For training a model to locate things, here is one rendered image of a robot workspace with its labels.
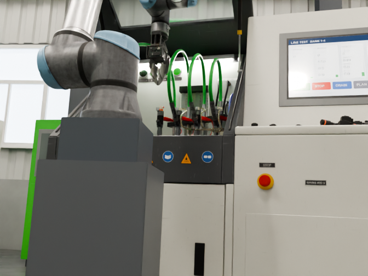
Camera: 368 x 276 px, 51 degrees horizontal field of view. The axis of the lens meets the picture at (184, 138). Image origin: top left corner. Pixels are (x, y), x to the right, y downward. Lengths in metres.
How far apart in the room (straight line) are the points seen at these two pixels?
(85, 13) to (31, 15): 5.84
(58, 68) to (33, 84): 5.45
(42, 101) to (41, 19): 1.36
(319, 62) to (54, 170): 1.14
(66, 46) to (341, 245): 0.94
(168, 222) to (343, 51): 0.95
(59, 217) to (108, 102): 0.27
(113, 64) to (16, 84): 5.70
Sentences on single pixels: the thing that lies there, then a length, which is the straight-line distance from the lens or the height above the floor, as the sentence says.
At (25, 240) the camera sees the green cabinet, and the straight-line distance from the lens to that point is 4.68.
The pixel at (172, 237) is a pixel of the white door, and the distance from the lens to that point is 1.31.
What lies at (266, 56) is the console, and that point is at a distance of 1.68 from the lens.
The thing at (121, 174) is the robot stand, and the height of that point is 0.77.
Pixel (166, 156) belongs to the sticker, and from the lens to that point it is 1.33.
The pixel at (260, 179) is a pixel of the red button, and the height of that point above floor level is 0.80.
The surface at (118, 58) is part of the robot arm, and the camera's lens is 0.96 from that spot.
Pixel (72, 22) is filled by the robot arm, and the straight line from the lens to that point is 1.11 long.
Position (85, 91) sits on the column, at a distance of 5.68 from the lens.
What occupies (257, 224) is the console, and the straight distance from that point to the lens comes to 1.26.
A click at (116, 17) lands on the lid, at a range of 2.00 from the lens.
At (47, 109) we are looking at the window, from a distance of 6.32.
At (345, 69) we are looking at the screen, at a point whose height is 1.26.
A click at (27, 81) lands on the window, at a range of 6.53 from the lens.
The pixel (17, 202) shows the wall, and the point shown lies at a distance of 6.25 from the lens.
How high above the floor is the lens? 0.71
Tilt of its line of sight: 10 degrees up
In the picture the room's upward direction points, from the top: 2 degrees clockwise
